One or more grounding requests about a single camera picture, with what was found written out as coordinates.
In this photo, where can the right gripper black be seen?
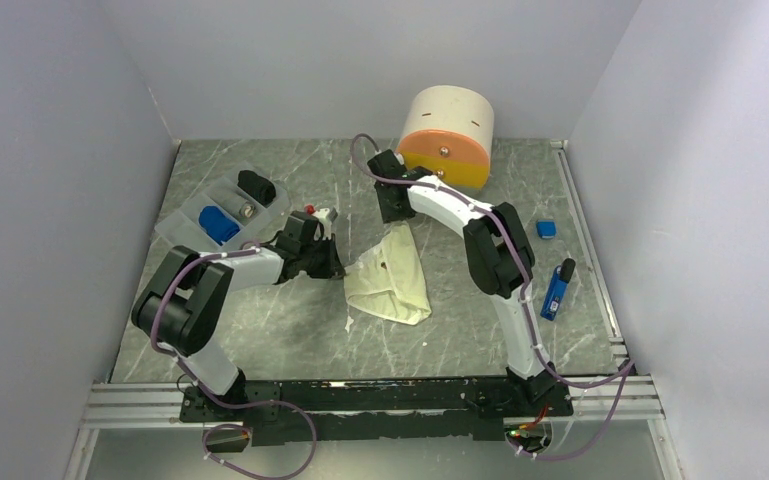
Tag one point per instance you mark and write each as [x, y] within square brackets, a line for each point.
[390, 216]

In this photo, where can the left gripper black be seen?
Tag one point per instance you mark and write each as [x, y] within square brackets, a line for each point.
[333, 267]

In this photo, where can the cream yellow cloth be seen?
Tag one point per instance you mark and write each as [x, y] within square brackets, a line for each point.
[387, 281]

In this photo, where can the blue underwear white trim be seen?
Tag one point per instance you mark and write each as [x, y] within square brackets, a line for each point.
[219, 227]

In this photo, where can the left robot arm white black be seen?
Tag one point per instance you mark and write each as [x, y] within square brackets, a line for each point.
[180, 307]

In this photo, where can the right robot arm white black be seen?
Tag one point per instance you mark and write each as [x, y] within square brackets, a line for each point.
[499, 259]

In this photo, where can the black rolled sock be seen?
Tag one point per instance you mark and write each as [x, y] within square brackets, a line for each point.
[259, 188]

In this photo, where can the clear plastic compartment tray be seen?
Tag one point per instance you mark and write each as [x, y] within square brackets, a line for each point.
[228, 212]

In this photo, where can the round drawer cabinet orange yellow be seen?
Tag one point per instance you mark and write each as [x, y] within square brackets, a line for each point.
[449, 130]

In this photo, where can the small blue block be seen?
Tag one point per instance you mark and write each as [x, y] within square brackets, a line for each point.
[546, 229]

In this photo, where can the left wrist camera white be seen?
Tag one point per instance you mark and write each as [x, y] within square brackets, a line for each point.
[326, 216]

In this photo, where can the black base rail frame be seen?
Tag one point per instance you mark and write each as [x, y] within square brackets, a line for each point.
[281, 411]

